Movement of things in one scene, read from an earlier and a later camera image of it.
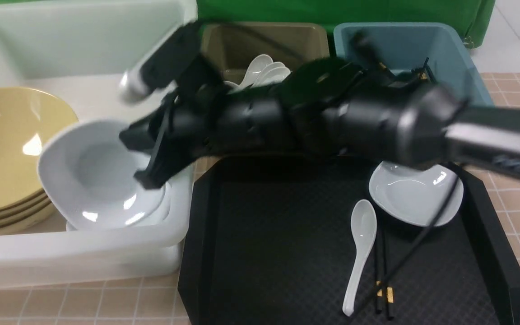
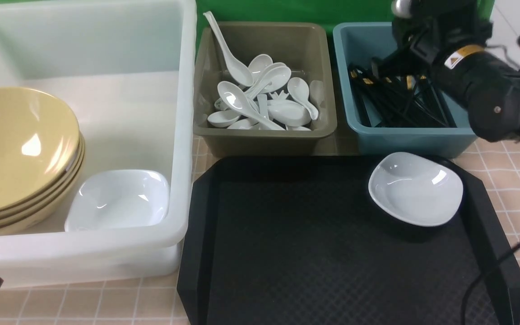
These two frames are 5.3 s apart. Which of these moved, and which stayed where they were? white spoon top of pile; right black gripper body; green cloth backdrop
Moved: right black gripper body
Stayed: white spoon top of pile; green cloth backdrop
